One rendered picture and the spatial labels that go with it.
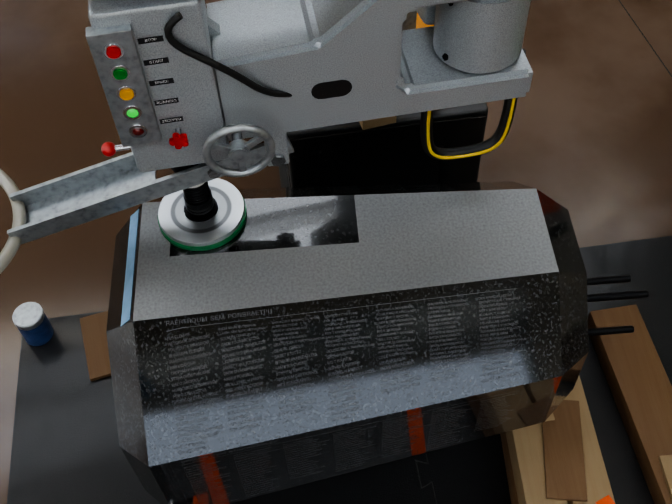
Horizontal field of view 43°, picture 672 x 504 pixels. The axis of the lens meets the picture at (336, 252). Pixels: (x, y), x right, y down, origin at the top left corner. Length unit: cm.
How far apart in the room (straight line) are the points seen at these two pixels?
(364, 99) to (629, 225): 174
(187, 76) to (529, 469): 147
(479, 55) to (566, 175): 168
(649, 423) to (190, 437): 142
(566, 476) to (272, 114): 133
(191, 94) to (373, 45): 37
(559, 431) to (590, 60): 188
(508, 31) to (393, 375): 82
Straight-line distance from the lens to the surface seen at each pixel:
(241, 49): 172
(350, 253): 206
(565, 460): 256
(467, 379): 209
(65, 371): 303
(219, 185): 219
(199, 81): 171
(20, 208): 218
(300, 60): 171
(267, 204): 217
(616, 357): 290
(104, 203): 203
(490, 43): 181
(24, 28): 431
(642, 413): 283
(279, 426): 207
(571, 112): 369
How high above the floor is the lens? 254
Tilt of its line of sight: 54 degrees down
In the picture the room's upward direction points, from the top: 3 degrees counter-clockwise
